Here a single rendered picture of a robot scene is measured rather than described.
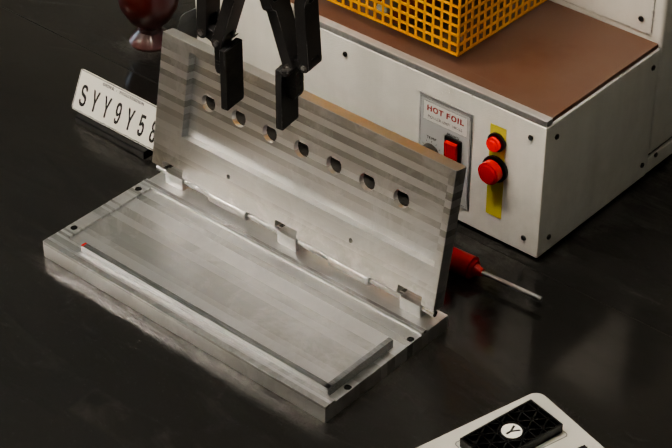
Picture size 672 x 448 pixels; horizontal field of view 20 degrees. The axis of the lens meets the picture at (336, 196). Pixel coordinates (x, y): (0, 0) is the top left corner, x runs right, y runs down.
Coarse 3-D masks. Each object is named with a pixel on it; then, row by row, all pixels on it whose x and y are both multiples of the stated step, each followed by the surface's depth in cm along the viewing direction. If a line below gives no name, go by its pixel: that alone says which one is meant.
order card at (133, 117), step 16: (80, 80) 244; (96, 80) 242; (80, 96) 244; (96, 96) 242; (112, 96) 241; (128, 96) 239; (80, 112) 244; (96, 112) 243; (112, 112) 241; (128, 112) 239; (144, 112) 238; (112, 128) 241; (128, 128) 239; (144, 128) 238; (144, 144) 238
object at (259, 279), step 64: (128, 192) 228; (192, 192) 229; (64, 256) 218; (128, 256) 218; (192, 256) 218; (256, 256) 218; (320, 256) 216; (192, 320) 208; (256, 320) 209; (320, 320) 209; (384, 320) 209
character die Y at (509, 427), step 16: (528, 400) 198; (512, 416) 196; (528, 416) 196; (544, 416) 196; (480, 432) 194; (496, 432) 194; (512, 432) 194; (528, 432) 194; (544, 432) 194; (560, 432) 195
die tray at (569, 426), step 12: (528, 396) 200; (540, 396) 200; (504, 408) 198; (552, 408) 198; (480, 420) 197; (564, 420) 197; (456, 432) 195; (468, 432) 195; (564, 432) 195; (576, 432) 195; (432, 444) 194; (444, 444) 194; (456, 444) 194; (552, 444) 194; (564, 444) 194; (576, 444) 194; (588, 444) 194
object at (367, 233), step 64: (192, 64) 221; (192, 128) 225; (256, 128) 218; (320, 128) 211; (384, 128) 206; (256, 192) 219; (320, 192) 214; (384, 192) 208; (448, 192) 200; (384, 256) 209; (448, 256) 204
